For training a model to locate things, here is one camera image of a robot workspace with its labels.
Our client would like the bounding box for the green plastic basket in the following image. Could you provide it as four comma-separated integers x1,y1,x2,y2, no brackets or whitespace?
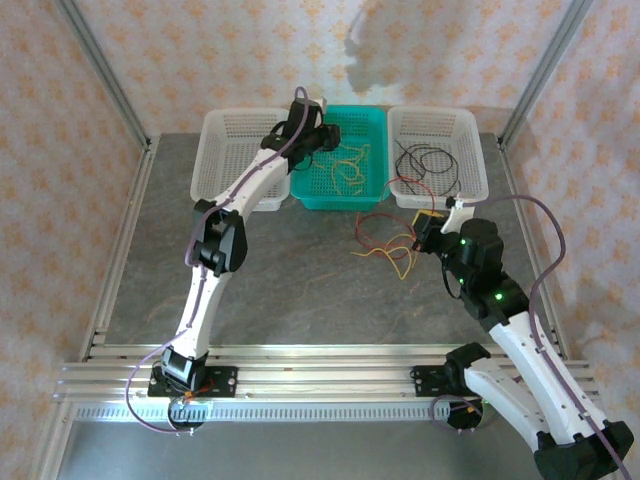
288,104,391,212

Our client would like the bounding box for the aluminium table side rail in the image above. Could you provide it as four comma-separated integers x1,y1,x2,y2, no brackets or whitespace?
79,137,161,361
494,132,571,361

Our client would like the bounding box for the aluminium frame post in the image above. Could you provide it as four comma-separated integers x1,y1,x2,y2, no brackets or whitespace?
54,0,152,151
498,0,596,150

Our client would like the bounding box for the grey metal sheet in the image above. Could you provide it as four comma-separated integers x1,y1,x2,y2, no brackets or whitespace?
54,419,596,480

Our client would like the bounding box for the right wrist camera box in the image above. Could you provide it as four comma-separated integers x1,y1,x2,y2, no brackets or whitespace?
439,196,476,235

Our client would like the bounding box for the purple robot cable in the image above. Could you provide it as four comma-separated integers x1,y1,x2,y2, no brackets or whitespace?
429,193,634,480
124,85,314,437

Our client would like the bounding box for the white plastic basket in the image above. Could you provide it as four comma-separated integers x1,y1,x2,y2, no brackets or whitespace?
189,108,294,214
387,105,490,211

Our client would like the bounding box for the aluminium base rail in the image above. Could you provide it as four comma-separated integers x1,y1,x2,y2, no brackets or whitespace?
52,343,599,402

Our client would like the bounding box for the slotted grey cable duct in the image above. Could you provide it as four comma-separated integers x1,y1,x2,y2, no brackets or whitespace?
69,401,581,424

